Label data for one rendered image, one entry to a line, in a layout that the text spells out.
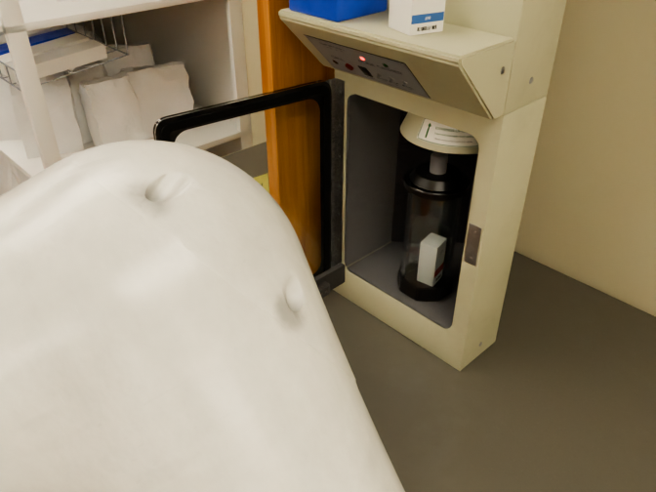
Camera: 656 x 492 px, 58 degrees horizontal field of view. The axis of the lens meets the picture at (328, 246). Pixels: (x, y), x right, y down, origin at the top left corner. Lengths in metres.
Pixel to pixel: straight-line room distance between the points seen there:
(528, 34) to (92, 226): 0.70
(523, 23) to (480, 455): 0.61
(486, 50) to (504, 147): 0.17
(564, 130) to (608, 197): 0.16
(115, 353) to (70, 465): 0.04
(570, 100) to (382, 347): 0.60
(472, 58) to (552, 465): 0.60
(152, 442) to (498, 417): 0.88
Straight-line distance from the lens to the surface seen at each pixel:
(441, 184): 0.98
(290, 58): 1.02
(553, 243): 1.40
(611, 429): 1.08
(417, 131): 0.96
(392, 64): 0.82
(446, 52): 0.72
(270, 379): 0.19
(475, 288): 0.98
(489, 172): 0.87
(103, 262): 0.19
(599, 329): 1.26
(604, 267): 1.37
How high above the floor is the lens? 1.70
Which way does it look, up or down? 34 degrees down
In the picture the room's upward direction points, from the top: straight up
